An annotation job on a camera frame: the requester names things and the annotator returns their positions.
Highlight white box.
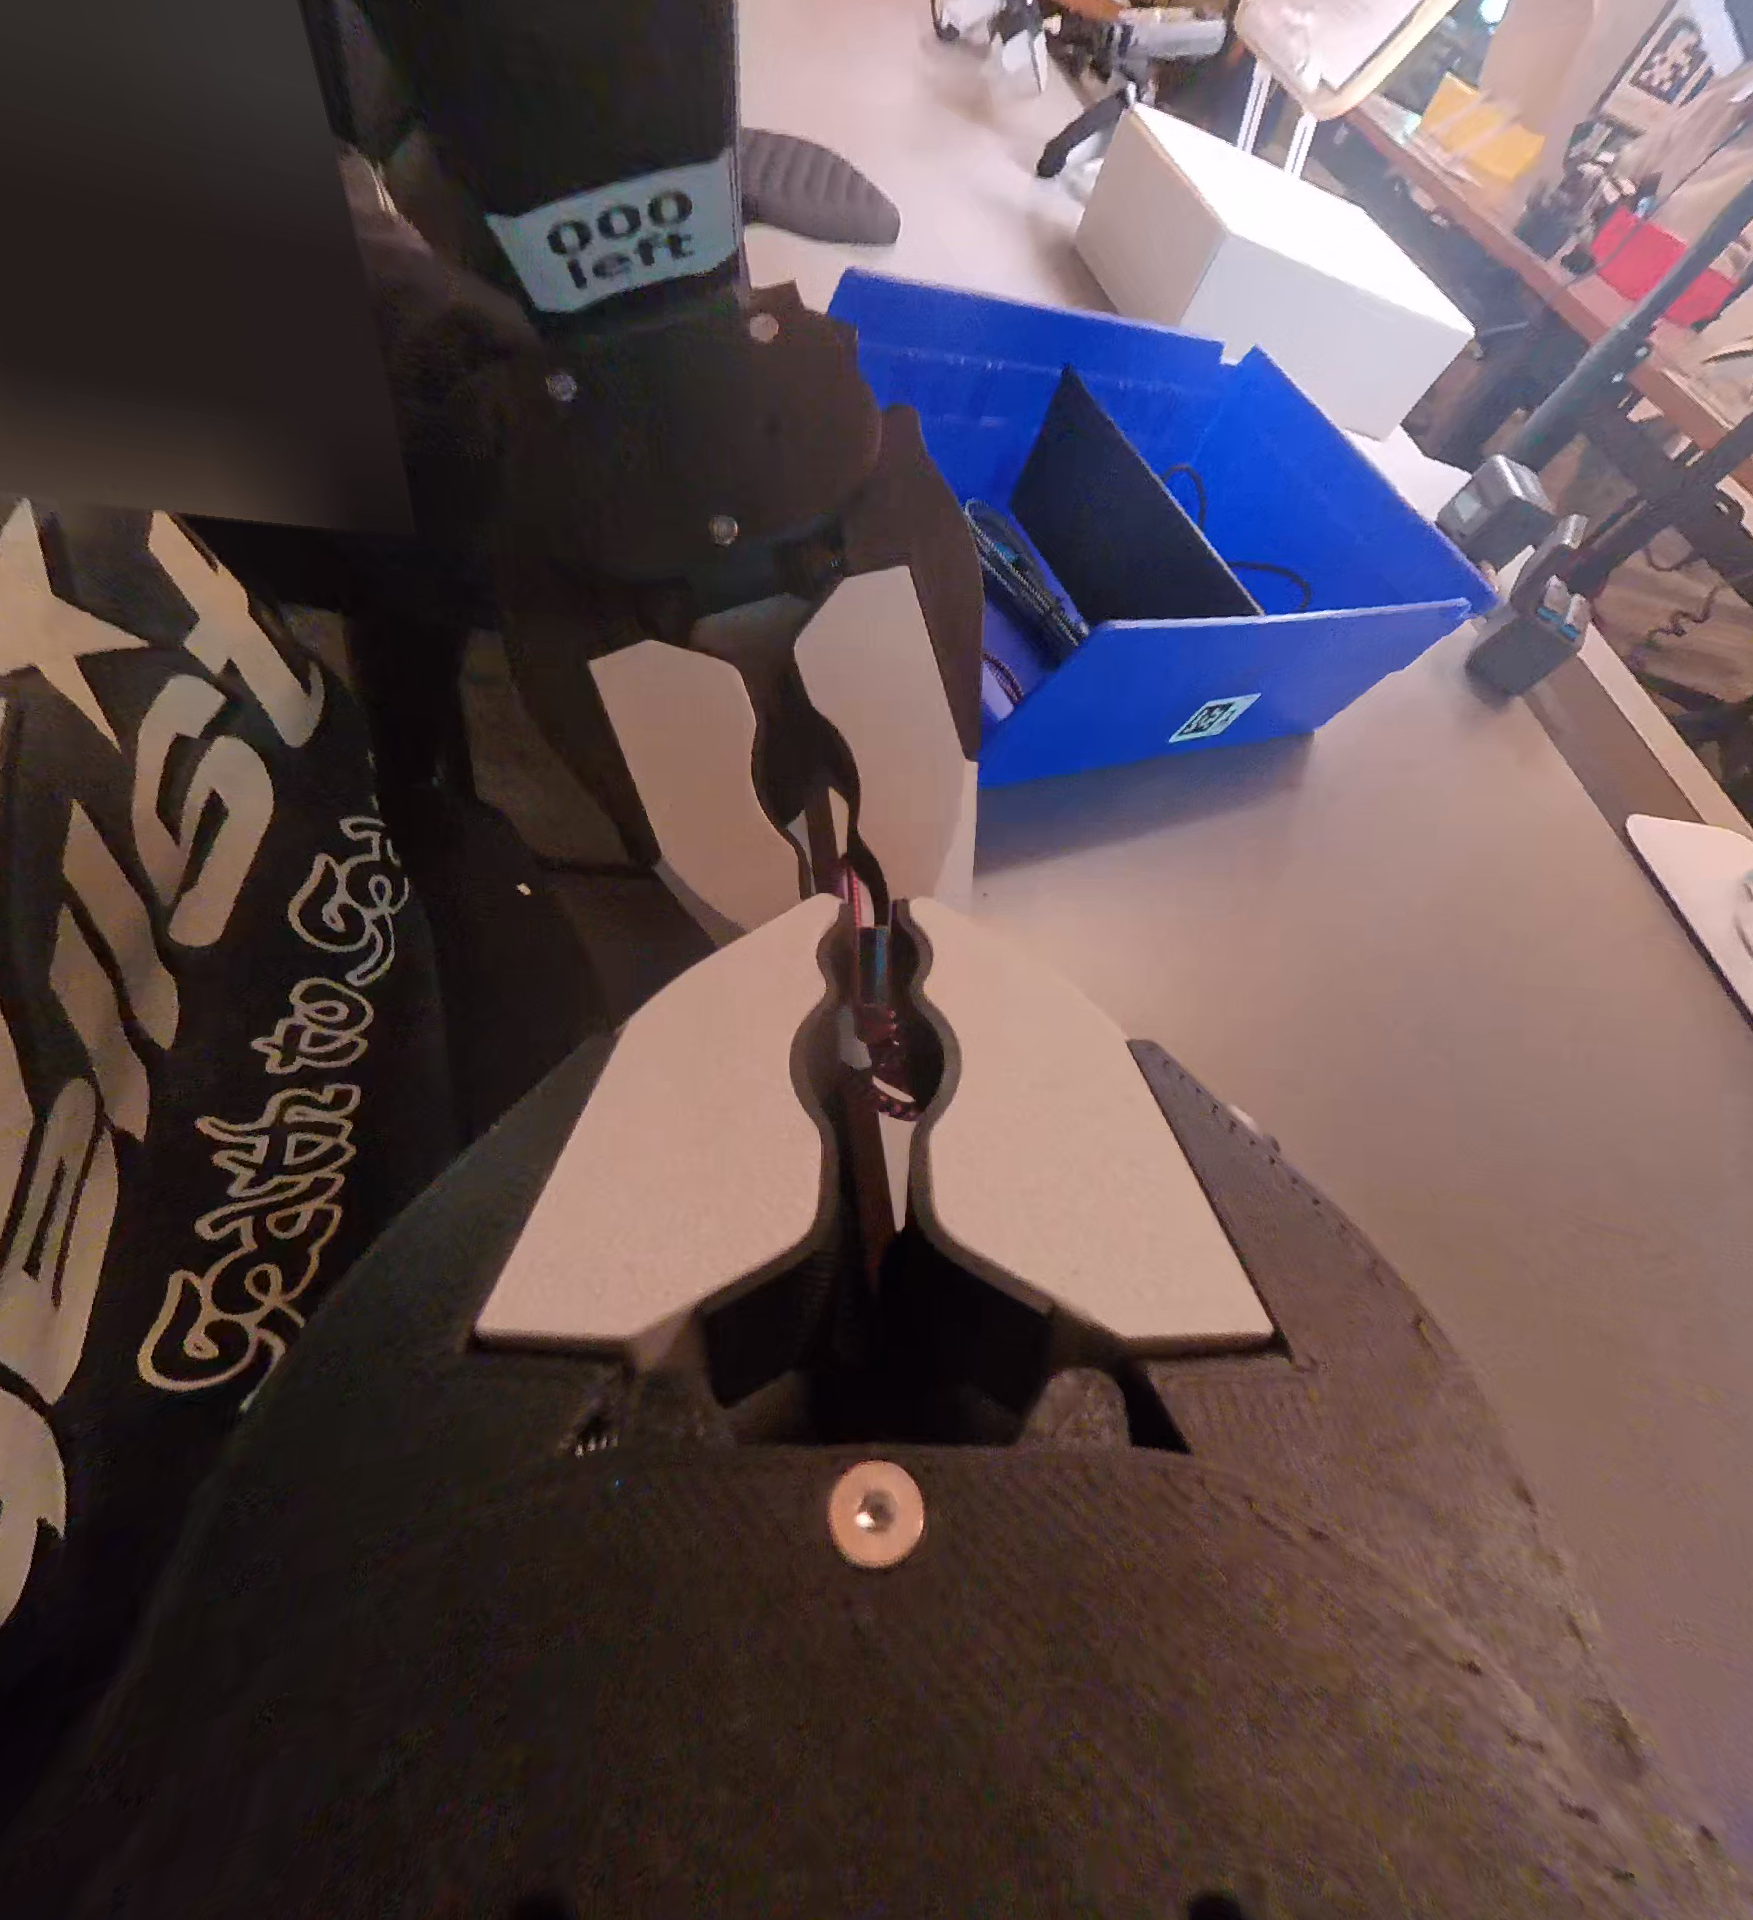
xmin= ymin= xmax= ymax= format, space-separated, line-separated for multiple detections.
xmin=1074 ymin=102 xmax=1479 ymax=440

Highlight black tripod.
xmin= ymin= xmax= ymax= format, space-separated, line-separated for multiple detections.
xmin=1507 ymin=142 xmax=1753 ymax=601

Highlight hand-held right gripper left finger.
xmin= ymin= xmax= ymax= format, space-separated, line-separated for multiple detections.
xmin=474 ymin=896 xmax=880 ymax=1370

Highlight black bin divider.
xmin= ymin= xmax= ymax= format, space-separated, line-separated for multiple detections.
xmin=1009 ymin=366 xmax=1268 ymax=628

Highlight pink black braided usb cable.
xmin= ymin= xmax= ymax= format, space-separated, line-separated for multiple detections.
xmin=804 ymin=780 xmax=957 ymax=1262

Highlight red box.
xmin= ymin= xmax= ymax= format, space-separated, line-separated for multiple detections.
xmin=1585 ymin=205 xmax=1736 ymax=327

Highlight office chair base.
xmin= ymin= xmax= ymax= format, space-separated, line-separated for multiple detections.
xmin=937 ymin=0 xmax=1238 ymax=181

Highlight blue plastic bin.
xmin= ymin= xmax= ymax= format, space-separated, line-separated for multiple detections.
xmin=826 ymin=265 xmax=1502 ymax=791

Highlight black star printed shirt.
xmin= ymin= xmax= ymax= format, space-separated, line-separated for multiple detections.
xmin=0 ymin=494 xmax=481 ymax=1742

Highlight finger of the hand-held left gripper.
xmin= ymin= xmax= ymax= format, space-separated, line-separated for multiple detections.
xmin=792 ymin=404 xmax=986 ymax=906
xmin=589 ymin=635 xmax=861 ymax=919

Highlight black chair seat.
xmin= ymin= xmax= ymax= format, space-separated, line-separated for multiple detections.
xmin=739 ymin=126 xmax=904 ymax=246

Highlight yellow bin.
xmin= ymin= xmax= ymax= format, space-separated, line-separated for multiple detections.
xmin=1417 ymin=72 xmax=1548 ymax=179

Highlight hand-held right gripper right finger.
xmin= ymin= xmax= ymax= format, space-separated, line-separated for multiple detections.
xmin=876 ymin=896 xmax=1281 ymax=1352

